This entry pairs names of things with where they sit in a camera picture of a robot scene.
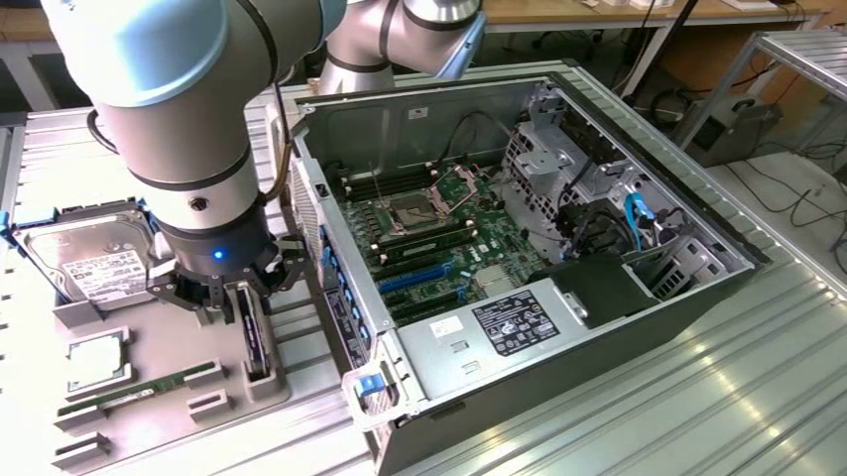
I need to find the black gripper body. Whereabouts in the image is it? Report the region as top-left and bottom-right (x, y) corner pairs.
(156, 216), (280, 288)

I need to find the black RAM module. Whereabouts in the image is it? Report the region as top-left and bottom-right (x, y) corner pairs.
(228, 281), (273, 381)

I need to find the grey parts rack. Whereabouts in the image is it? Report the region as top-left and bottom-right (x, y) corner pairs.
(49, 195), (293, 473)

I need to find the silver hard disk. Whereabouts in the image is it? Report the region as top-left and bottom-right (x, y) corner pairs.
(12, 207), (164, 312)

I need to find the blue expansion slot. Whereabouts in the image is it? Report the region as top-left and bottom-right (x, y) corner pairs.
(377, 264), (448, 295)

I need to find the silver CPU chip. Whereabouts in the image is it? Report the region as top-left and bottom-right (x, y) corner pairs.
(65, 336), (132, 394)

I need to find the CPU socket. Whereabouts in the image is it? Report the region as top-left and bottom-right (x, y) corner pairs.
(385, 194), (439, 235)

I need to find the green RAM stick with label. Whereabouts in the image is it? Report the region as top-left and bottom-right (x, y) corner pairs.
(377, 231), (476, 262)

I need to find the black expansion slot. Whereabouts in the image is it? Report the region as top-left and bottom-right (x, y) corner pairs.
(388, 289), (468, 321)

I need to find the black RAM slot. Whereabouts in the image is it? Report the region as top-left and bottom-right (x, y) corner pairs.
(339, 167), (432, 201)

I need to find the green motherboard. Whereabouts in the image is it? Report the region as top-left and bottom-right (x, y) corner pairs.
(335, 162), (552, 326)

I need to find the metal socket cover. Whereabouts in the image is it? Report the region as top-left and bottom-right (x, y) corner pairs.
(427, 165), (486, 203)

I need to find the silver chipset heatsink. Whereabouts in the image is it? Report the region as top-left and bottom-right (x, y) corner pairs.
(471, 270), (523, 295)

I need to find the grey power supply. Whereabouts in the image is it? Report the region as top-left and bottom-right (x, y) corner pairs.
(395, 276), (592, 402)

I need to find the metal disk bay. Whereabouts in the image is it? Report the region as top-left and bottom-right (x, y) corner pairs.
(500, 121), (600, 252)

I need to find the black open PC case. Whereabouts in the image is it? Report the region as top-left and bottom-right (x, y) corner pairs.
(287, 71), (774, 476)

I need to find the black plastic shroud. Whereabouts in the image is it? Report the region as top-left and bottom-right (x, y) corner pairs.
(551, 254), (658, 329)

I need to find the grey equipment box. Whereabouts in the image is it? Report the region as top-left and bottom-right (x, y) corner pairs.
(672, 95), (784, 169)

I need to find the wooden desk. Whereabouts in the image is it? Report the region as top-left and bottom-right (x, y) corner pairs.
(482, 0), (832, 35)

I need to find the black case wire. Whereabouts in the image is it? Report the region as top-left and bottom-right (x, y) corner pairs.
(443, 111), (515, 161)

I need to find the blue data wire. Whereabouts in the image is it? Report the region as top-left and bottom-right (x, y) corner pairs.
(623, 191), (656, 255)

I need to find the metal frame table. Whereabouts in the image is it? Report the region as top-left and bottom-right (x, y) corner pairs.
(719, 30), (847, 150)

